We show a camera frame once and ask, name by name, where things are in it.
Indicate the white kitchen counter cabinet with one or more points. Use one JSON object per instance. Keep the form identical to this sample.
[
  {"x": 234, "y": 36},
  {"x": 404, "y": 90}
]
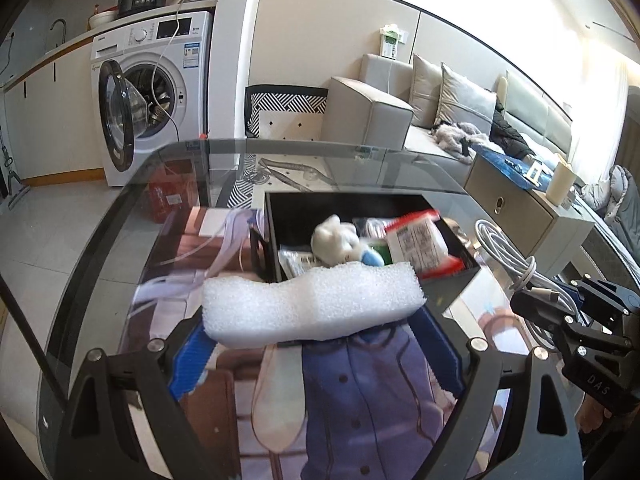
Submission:
[{"x": 55, "y": 120}]

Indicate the red and white tissue packet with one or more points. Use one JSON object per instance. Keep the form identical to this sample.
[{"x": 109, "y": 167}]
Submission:
[{"x": 417, "y": 242}]

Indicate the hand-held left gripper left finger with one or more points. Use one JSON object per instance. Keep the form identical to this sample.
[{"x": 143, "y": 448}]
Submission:
[{"x": 192, "y": 360}]

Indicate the grey puffy jacket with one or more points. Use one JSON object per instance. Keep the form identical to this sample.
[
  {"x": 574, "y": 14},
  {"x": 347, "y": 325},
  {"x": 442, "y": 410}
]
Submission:
[{"x": 615, "y": 195}]

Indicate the white and green wall device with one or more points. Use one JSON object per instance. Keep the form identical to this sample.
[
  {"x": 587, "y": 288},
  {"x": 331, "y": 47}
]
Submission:
[{"x": 390, "y": 42}]

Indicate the grey cushion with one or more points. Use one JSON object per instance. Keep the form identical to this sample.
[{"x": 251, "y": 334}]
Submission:
[{"x": 465, "y": 97}]

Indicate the white bowl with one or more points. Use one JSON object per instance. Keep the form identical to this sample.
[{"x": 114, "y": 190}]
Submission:
[{"x": 102, "y": 18}]

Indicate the white washing machine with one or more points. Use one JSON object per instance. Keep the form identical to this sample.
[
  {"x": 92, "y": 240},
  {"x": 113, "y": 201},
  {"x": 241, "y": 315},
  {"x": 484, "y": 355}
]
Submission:
[{"x": 190, "y": 85}]

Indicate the blue printed sheet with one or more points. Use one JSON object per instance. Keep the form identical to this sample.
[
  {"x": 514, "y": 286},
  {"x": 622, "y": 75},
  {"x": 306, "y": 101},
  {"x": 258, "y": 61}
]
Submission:
[{"x": 505, "y": 160}]

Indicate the white foam block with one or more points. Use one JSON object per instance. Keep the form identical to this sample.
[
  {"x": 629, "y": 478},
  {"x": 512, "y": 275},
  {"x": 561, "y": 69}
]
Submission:
[{"x": 310, "y": 305}]

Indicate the person's right hand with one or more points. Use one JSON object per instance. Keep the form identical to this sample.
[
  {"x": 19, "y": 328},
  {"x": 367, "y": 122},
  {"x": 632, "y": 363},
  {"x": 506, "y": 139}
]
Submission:
[{"x": 594, "y": 412}]

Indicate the cream cylindrical container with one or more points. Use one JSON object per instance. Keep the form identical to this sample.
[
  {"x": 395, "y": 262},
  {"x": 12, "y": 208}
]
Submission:
[{"x": 560, "y": 185}]

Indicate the black chair with patterned back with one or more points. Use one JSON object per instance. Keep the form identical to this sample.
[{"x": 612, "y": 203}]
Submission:
[{"x": 285, "y": 102}]

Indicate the black cardboard box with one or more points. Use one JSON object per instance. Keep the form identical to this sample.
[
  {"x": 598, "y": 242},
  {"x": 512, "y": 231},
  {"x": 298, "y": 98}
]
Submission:
[{"x": 300, "y": 210}]

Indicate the black jacket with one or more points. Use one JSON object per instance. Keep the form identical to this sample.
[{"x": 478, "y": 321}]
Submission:
[{"x": 510, "y": 132}]

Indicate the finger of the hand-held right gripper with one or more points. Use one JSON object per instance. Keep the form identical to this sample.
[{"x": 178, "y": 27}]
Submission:
[
  {"x": 569, "y": 290},
  {"x": 537, "y": 305}
]

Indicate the beige side cabinet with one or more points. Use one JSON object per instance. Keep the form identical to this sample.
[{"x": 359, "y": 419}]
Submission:
[{"x": 520, "y": 215}]

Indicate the printed table mat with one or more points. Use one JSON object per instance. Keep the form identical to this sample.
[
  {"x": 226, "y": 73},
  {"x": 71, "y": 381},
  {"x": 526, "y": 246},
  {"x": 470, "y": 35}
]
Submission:
[{"x": 350, "y": 410}]

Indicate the beige cushion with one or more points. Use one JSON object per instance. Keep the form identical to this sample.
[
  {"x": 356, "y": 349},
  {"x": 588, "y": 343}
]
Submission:
[{"x": 425, "y": 90}]

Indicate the beige sofa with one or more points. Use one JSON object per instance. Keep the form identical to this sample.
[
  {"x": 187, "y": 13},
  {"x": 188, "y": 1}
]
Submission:
[{"x": 360, "y": 110}]

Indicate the white and blue plush toy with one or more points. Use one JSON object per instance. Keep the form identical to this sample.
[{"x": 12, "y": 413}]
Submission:
[{"x": 335, "y": 240}]

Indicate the grey fuzzy cloth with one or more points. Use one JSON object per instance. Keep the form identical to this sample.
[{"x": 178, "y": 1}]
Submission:
[{"x": 455, "y": 135}]

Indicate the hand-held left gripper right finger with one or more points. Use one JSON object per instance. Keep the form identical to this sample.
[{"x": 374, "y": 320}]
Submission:
[{"x": 440, "y": 355}]

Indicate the green and white medicine packet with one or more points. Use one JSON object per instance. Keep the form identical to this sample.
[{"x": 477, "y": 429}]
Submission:
[{"x": 382, "y": 255}]

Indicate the metal faucet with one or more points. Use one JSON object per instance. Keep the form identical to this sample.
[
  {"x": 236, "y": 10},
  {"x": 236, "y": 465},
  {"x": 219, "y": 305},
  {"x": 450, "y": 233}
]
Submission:
[{"x": 57, "y": 30}]

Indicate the small white box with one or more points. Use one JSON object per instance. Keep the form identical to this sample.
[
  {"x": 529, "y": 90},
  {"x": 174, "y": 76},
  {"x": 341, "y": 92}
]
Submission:
[{"x": 532, "y": 170}]

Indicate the clear plastic packet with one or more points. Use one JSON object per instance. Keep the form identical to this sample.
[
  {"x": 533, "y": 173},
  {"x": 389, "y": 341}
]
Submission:
[{"x": 367, "y": 225}]

